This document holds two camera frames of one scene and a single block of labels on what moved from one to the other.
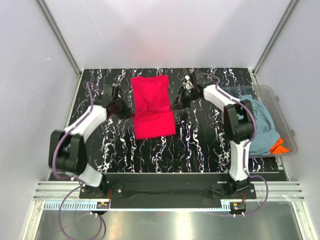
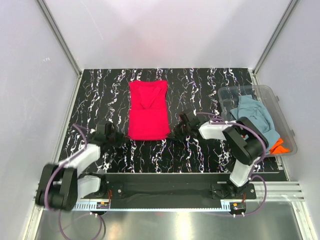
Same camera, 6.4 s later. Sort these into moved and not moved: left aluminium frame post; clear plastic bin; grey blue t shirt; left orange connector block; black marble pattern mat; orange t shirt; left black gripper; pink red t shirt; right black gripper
Moved: left black gripper; pink red t shirt; right black gripper
Not moved: grey blue t shirt; left orange connector block; orange t shirt; clear plastic bin; left aluminium frame post; black marble pattern mat
